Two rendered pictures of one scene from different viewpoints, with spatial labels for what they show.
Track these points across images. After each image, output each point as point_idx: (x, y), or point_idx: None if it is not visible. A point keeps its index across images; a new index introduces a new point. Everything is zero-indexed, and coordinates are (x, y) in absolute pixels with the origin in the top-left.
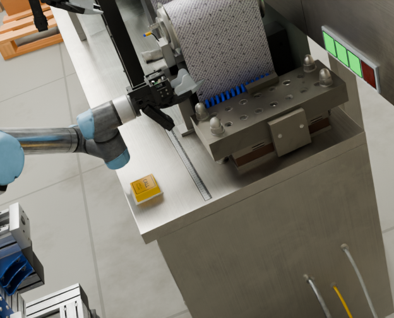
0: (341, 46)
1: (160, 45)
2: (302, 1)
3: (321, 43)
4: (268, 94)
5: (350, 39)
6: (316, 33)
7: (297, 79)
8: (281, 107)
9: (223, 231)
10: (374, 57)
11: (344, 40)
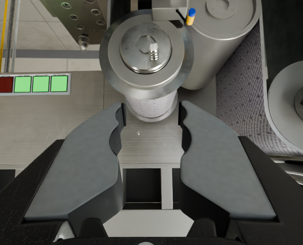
0: (37, 91)
1: (155, 9)
2: (100, 102)
3: (80, 75)
4: (87, 7)
5: (27, 100)
6: (85, 81)
7: (100, 28)
8: (57, 8)
9: None
10: None
11: (37, 96)
